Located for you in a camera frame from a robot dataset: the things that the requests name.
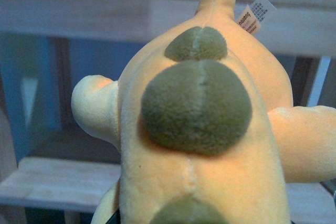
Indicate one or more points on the orange plush dinosaur toy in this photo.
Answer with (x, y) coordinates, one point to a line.
(204, 120)

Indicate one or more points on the light wooden shelf unit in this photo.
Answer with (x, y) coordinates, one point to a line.
(100, 37)

